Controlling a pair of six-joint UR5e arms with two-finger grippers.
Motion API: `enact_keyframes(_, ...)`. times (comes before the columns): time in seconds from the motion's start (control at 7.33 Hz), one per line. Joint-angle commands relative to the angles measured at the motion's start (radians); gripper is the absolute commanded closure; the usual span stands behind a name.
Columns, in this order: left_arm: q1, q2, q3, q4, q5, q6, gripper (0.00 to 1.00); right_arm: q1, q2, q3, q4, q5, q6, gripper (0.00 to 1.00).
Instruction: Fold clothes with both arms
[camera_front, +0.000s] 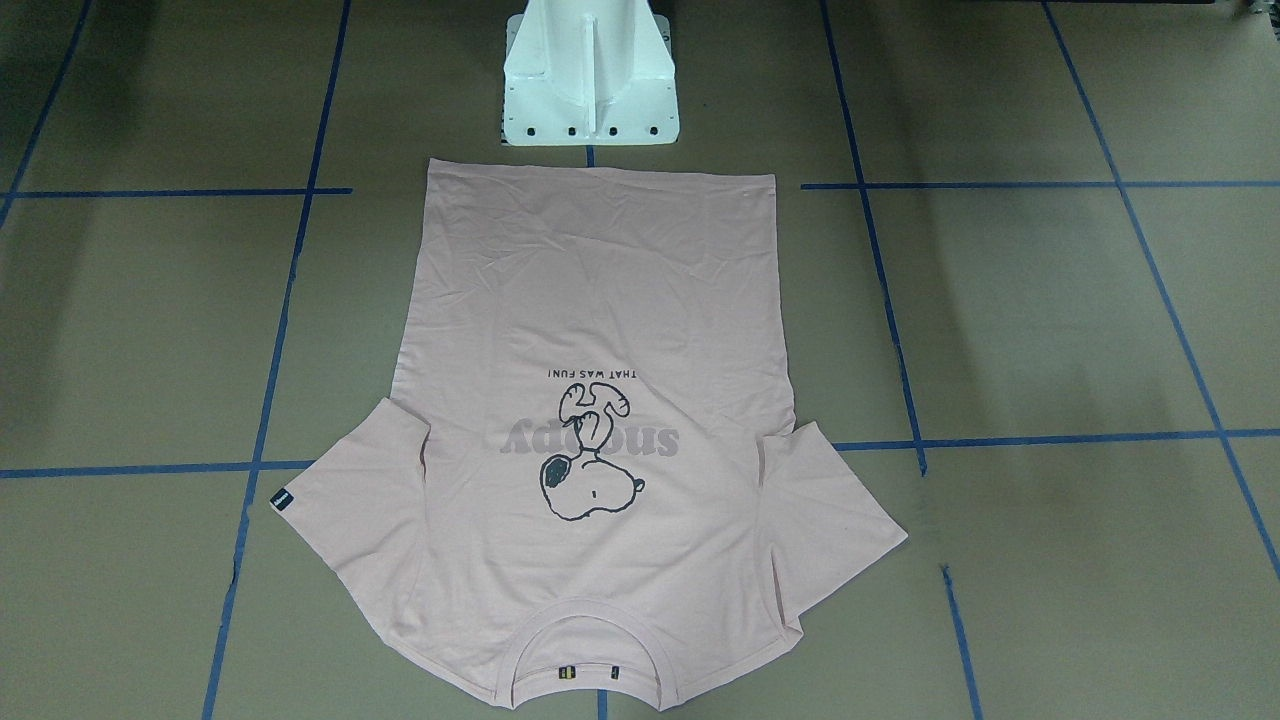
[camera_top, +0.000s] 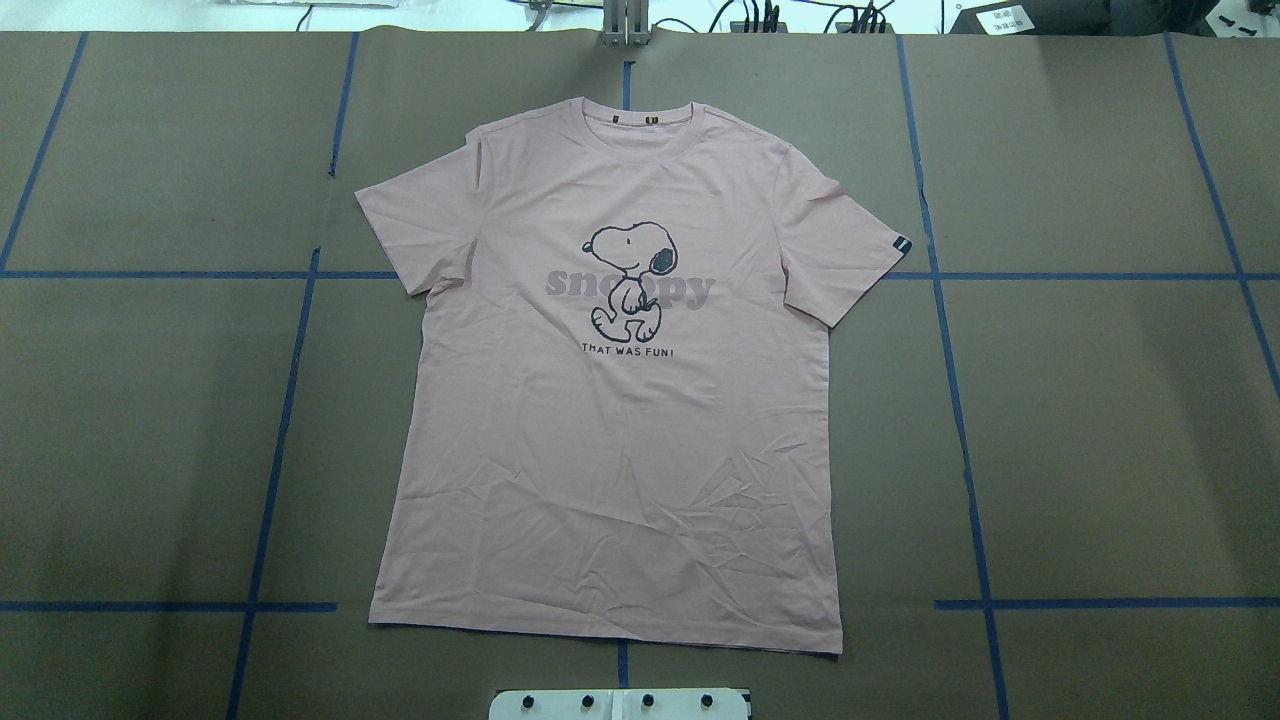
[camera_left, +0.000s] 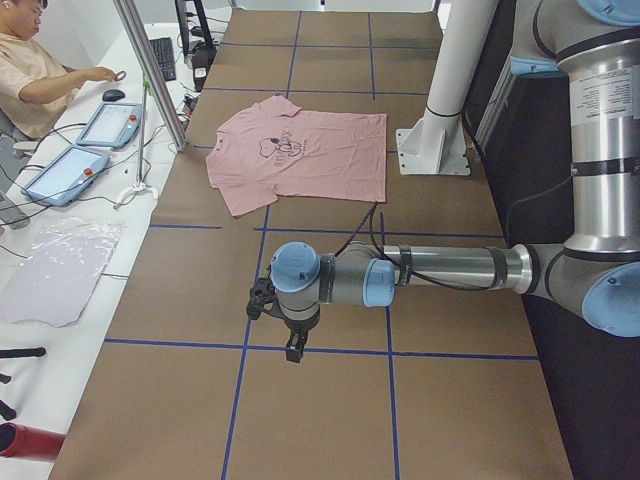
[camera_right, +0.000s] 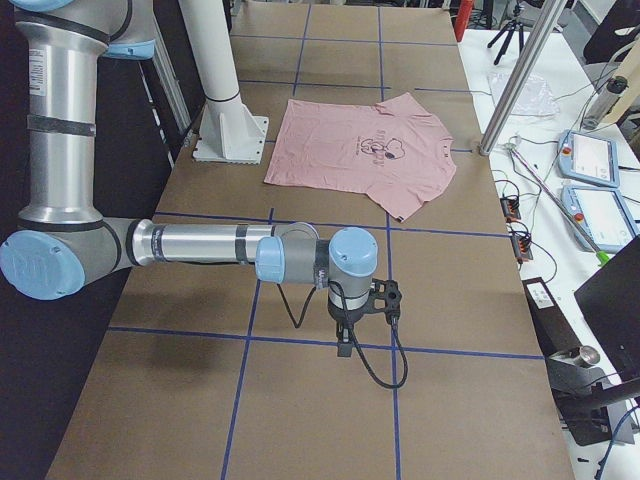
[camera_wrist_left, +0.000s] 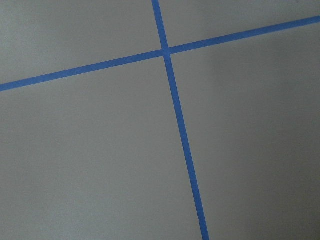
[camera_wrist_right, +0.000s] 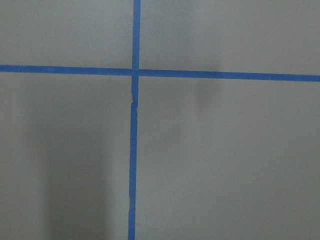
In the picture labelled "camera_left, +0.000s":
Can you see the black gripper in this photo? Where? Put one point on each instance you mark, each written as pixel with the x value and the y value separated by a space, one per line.
pixel 296 326

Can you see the pink Snoopy t-shirt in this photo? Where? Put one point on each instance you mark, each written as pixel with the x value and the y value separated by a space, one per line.
pixel 275 148

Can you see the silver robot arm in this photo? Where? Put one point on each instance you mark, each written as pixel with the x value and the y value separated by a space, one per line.
pixel 594 273

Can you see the clear plastic bag with paper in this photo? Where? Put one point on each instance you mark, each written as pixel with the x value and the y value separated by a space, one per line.
pixel 55 282

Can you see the near blue teach pendant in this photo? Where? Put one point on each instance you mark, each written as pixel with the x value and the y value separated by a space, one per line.
pixel 67 176

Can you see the blue teach pendant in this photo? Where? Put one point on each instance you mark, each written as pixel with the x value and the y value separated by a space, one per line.
pixel 67 176
pixel 112 125

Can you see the far blue teach pendant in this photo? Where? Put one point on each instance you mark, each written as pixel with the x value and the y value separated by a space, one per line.
pixel 112 125

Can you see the red cylinder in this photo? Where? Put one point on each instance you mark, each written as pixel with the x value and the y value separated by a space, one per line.
pixel 24 442

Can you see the black device on desk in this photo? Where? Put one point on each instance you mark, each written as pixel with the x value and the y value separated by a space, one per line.
pixel 199 56

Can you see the black computer mouse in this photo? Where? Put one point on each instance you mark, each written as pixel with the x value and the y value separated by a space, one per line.
pixel 113 95

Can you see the black keyboard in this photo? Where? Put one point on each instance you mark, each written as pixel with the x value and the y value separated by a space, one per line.
pixel 164 54

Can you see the seated person in beige shirt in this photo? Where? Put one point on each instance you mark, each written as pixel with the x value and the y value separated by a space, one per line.
pixel 36 88

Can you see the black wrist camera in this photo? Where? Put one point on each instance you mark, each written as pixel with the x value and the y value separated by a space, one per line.
pixel 262 299

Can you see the white camera mast with base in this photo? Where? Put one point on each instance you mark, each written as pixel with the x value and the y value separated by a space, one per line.
pixel 435 145

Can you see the silver aluminium frame post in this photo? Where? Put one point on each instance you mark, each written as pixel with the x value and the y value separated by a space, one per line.
pixel 136 32

